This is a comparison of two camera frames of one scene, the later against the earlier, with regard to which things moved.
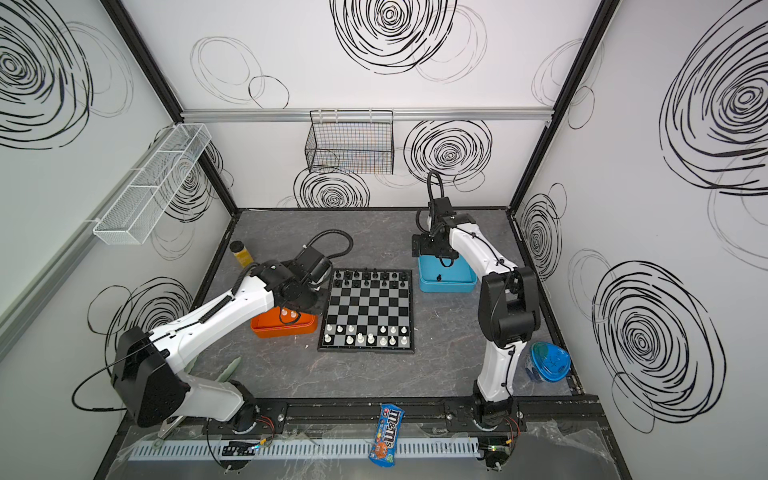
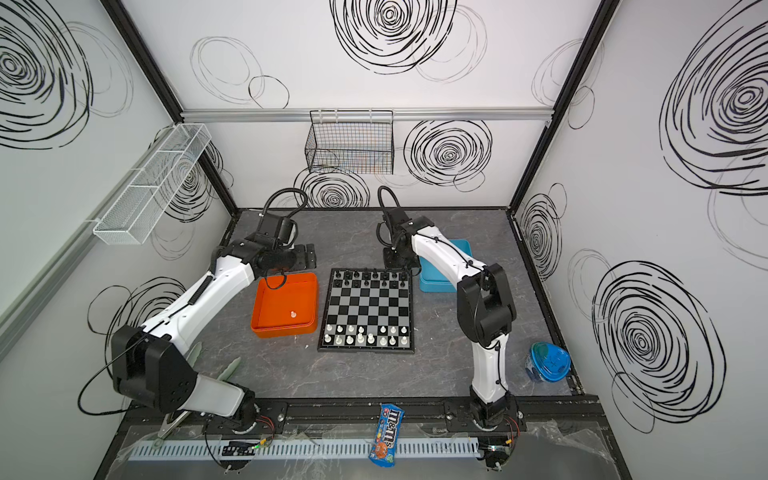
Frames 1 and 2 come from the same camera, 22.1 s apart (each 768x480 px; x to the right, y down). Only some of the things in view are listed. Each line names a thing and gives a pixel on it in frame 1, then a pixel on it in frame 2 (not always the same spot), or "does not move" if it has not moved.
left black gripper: [297, 300] → [301, 257]
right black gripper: [429, 246] → [399, 259]
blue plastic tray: [445, 275] does not move
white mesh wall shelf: [132, 214] does not move
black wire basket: [353, 142] does not move
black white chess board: [368, 310] does not move
